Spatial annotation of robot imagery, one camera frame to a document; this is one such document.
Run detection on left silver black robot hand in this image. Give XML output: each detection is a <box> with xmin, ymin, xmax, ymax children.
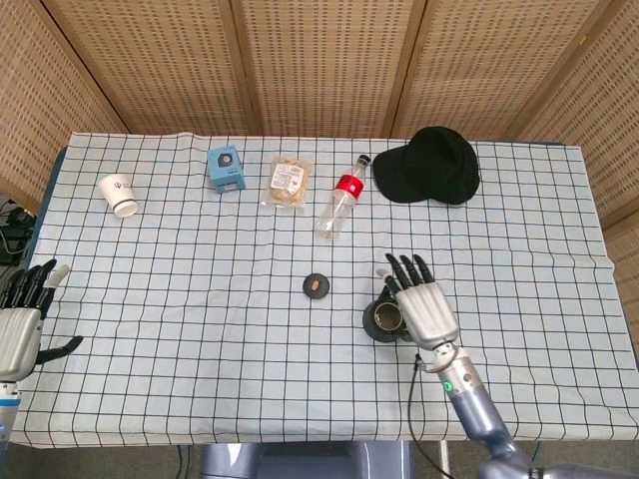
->
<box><xmin>0</xmin><ymin>258</ymin><xmax>85</xmax><ymax>383</ymax></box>

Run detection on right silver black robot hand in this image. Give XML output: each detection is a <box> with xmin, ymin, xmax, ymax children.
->
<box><xmin>374</xmin><ymin>252</ymin><xmax>461</xmax><ymax>350</ymax></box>

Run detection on black cast iron teapot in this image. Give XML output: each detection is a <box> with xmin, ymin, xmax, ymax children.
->
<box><xmin>361</xmin><ymin>282</ymin><xmax>416</xmax><ymax>346</ymax></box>

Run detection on black round lid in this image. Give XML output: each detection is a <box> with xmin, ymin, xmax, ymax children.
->
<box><xmin>302</xmin><ymin>271</ymin><xmax>332</xmax><ymax>301</ymax></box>

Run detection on empty red-label plastic bottle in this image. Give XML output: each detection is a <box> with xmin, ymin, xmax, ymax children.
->
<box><xmin>314</xmin><ymin>154</ymin><xmax>372</xmax><ymax>240</ymax></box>

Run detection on black baseball cap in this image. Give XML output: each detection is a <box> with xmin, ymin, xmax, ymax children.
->
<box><xmin>371</xmin><ymin>125</ymin><xmax>482</xmax><ymax>207</ymax></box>

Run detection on white paper cup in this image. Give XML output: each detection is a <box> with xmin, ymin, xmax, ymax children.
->
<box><xmin>97</xmin><ymin>173</ymin><xmax>138</xmax><ymax>220</ymax></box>

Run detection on clear packet of snacks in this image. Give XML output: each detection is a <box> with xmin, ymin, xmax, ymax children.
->
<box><xmin>259</xmin><ymin>155</ymin><xmax>316</xmax><ymax>214</ymax></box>

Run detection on grey-blue robot torso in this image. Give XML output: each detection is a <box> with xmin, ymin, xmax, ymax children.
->
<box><xmin>199</xmin><ymin>440</ymin><xmax>416</xmax><ymax>479</ymax></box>

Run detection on light blue checkered tablecloth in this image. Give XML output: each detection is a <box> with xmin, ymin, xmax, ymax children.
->
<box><xmin>8</xmin><ymin>131</ymin><xmax>639</xmax><ymax>447</ymax></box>

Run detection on small blue cardboard box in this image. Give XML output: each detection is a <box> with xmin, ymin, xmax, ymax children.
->
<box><xmin>207</xmin><ymin>145</ymin><xmax>248</xmax><ymax>194</ymax></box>

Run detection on woven wooden folding screen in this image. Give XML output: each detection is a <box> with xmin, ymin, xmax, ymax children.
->
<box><xmin>0</xmin><ymin>0</ymin><xmax>639</xmax><ymax>350</ymax></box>

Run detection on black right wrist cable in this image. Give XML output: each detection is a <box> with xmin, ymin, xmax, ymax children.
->
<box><xmin>407</xmin><ymin>352</ymin><xmax>456</xmax><ymax>479</ymax></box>

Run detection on black cables beside table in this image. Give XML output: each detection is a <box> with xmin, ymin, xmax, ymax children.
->
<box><xmin>0</xmin><ymin>198</ymin><xmax>37</xmax><ymax>266</ymax></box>

